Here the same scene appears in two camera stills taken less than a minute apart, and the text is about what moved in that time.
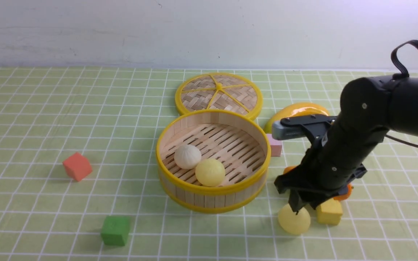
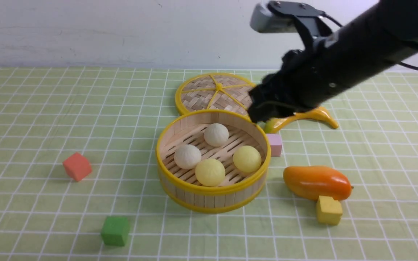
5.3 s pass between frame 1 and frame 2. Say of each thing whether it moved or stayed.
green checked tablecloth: stayed
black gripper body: moved
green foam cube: stayed
